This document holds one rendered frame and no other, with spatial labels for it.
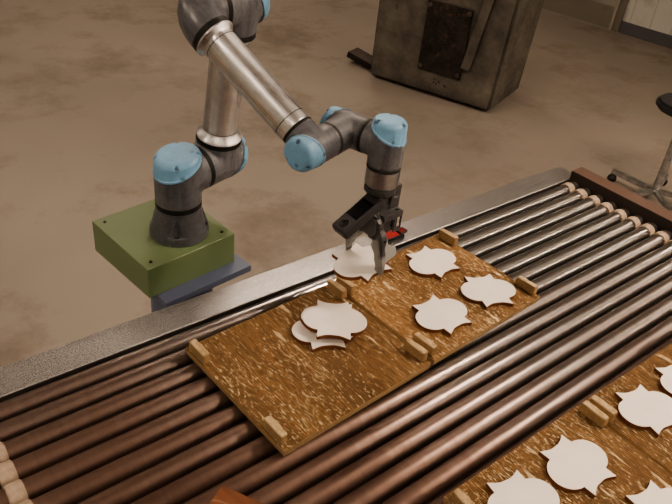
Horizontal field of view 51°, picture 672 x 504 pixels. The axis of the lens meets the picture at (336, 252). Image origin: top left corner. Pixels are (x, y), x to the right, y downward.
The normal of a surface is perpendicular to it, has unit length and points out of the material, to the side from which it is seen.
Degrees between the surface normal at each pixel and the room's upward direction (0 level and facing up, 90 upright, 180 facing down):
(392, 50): 90
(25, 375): 0
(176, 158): 9
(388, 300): 0
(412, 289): 0
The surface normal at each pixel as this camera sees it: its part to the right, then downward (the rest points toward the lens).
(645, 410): 0.10, -0.82
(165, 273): 0.70, 0.46
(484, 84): -0.54, 0.43
